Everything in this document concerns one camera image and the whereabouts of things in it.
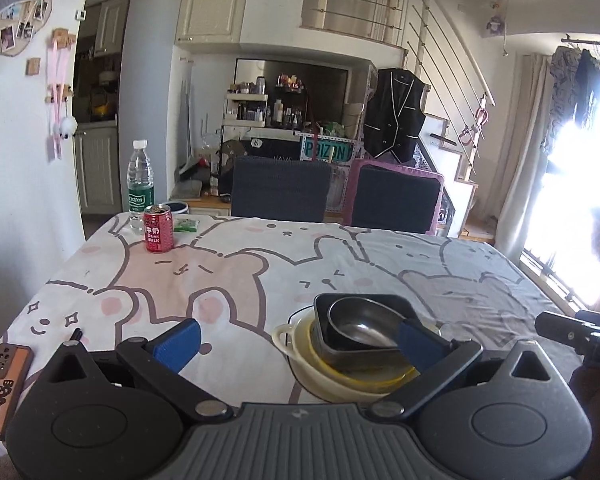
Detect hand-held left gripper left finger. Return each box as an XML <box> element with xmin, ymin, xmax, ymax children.
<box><xmin>45</xmin><ymin>319</ymin><xmax>236</xmax><ymax>423</ymax></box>

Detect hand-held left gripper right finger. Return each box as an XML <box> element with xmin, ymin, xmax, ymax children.
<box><xmin>370</xmin><ymin>320</ymin><xmax>556</xmax><ymax>421</ymax></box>

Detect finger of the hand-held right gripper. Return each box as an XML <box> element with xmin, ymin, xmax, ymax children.
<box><xmin>535</xmin><ymin>310</ymin><xmax>588</xmax><ymax>347</ymax></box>

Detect white bowl with yellow rim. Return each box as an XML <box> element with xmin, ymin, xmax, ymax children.
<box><xmin>307</xmin><ymin>320</ymin><xmax>421</xmax><ymax>395</ymax></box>

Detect dark round metal bowl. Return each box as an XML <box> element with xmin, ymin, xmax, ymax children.
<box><xmin>327</xmin><ymin>296</ymin><xmax>408</xmax><ymax>350</ymax></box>

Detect stainless steel rectangular tray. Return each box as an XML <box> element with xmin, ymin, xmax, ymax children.
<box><xmin>312</xmin><ymin>292</ymin><xmax>423</xmax><ymax>371</ymax></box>
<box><xmin>316</xmin><ymin>295</ymin><xmax>416</xmax><ymax>351</ymax></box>

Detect cream ceramic bowl with handles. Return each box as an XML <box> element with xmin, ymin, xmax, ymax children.
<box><xmin>271</xmin><ymin>321</ymin><xmax>421</xmax><ymax>405</ymax></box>

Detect bear-print tablecloth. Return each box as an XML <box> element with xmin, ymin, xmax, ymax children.
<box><xmin>0</xmin><ymin>210</ymin><xmax>586</xmax><ymax>461</ymax></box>

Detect red drink can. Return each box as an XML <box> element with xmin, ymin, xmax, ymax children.
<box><xmin>143</xmin><ymin>205</ymin><xmax>175</xmax><ymax>254</ymax></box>

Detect dark fabric chair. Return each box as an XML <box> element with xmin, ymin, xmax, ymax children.
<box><xmin>230</xmin><ymin>156</ymin><xmax>332</xmax><ymax>223</ymax></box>
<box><xmin>351</xmin><ymin>166</ymin><xmax>442</xmax><ymax>235</ymax></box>

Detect clear plastic water bottle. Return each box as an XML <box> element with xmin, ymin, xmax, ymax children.
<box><xmin>126</xmin><ymin>140</ymin><xmax>156</xmax><ymax>236</ymax></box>

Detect beige curtain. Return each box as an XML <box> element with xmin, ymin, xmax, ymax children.
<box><xmin>500</xmin><ymin>55</ymin><xmax>551</xmax><ymax>256</ymax></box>

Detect phone with orange case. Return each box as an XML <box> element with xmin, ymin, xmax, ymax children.
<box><xmin>0</xmin><ymin>342</ymin><xmax>34</xmax><ymax>441</ymax></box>

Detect panelled lower cabinet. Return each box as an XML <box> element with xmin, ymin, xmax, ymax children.
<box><xmin>74</xmin><ymin>127</ymin><xmax>120</xmax><ymax>216</ymax></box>

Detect black sign board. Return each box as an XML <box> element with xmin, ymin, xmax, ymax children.
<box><xmin>250</xmin><ymin>136</ymin><xmax>301</xmax><ymax>161</ymax></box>

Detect teal plate sign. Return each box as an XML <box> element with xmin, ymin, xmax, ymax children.
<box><xmin>300</xmin><ymin>139</ymin><xmax>355</xmax><ymax>162</ymax></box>

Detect black vest with white trim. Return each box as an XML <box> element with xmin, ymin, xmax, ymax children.
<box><xmin>362</xmin><ymin>67</ymin><xmax>427</xmax><ymax>163</ymax></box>

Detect hanging clothes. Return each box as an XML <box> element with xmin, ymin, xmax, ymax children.
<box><xmin>547</xmin><ymin>42</ymin><xmax>600</xmax><ymax>131</ymax></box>

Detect storage shelf with bottles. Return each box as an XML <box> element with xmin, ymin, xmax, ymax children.
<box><xmin>222</xmin><ymin>72</ymin><xmax>366</xmax><ymax>161</ymax></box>

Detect kitchen upper cabinet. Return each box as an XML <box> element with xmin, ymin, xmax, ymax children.
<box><xmin>94</xmin><ymin>0</ymin><xmax>131</xmax><ymax>58</ymax></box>

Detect white upper cabinet door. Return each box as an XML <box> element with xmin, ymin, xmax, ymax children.
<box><xmin>175</xmin><ymin>0</ymin><xmax>251</xmax><ymax>46</ymax></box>

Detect pink fabric frame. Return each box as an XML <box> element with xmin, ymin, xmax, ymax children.
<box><xmin>346</xmin><ymin>157</ymin><xmax>444</xmax><ymax>236</ymax></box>

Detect staircase with cable railing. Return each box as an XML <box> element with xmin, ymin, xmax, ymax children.
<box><xmin>405</xmin><ymin>0</ymin><xmax>496</xmax><ymax>238</ymax></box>

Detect pink wall hanging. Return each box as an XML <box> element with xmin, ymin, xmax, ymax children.
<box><xmin>47</xmin><ymin>27</ymin><xmax>78</xmax><ymax>161</ymax></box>

